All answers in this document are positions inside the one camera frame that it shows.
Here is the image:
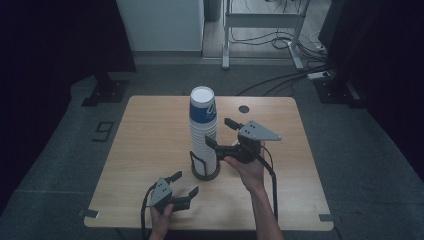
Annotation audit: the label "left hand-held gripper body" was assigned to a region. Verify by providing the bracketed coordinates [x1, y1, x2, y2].
[148, 176, 190, 215]

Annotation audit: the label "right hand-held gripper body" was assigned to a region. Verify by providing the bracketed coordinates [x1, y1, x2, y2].
[215, 119, 283, 165]

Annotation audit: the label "stack of white paper cups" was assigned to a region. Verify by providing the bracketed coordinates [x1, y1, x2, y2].
[188, 85, 219, 176]

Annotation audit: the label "black wire cup holder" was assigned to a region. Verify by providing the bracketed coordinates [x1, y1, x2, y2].
[189, 150, 222, 182]

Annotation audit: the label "person's left hand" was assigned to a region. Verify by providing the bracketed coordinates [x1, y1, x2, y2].
[149, 203, 175, 235]

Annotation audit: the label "person's right hand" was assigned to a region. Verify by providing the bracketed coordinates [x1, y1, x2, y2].
[223, 141, 268, 194]

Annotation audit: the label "white power strip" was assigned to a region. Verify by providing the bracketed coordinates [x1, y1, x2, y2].
[306, 70, 332, 81]

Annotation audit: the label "black stand base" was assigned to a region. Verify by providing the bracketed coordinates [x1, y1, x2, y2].
[313, 77, 365, 108]
[81, 73, 130, 108]

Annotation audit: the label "grey bin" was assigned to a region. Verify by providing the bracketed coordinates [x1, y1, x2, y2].
[204, 0, 223, 23]

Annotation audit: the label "white cabinet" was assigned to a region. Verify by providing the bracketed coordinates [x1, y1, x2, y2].
[116, 0, 205, 53]

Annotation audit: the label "dark curtain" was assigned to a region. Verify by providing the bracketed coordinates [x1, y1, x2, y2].
[317, 0, 424, 183]

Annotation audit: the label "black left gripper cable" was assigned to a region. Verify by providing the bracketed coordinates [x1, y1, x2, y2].
[140, 184, 158, 240]

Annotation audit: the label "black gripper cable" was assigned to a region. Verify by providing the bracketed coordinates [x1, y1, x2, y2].
[256, 144, 280, 223]
[140, 184, 158, 240]

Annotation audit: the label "black floor cable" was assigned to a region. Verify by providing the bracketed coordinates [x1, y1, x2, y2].
[235, 64, 334, 97]

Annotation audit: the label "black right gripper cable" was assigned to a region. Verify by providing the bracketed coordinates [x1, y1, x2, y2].
[256, 144, 280, 223]

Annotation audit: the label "loose cables under desk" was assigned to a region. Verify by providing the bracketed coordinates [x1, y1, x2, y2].
[229, 27, 330, 63]

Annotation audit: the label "metal desk frame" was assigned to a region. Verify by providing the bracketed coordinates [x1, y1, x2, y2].
[221, 0, 312, 72]

